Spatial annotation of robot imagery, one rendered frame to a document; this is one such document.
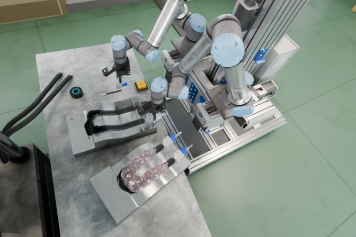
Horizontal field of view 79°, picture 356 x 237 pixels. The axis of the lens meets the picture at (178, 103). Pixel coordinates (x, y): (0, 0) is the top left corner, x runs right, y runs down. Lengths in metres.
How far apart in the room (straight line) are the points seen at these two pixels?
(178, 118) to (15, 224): 1.46
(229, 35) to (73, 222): 1.15
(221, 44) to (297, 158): 2.17
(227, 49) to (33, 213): 1.22
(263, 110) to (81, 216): 1.26
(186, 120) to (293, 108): 1.54
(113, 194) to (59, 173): 0.36
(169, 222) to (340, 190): 2.11
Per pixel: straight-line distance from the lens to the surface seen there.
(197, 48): 1.05
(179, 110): 2.25
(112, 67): 1.33
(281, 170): 2.64
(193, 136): 2.14
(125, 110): 1.43
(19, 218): 1.45
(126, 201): 1.21
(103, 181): 1.24
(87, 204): 1.35
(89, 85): 1.66
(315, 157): 2.97
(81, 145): 1.38
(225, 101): 1.34
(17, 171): 1.52
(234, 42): 0.82
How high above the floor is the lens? 2.11
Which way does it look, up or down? 56 degrees down
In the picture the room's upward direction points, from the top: 17 degrees clockwise
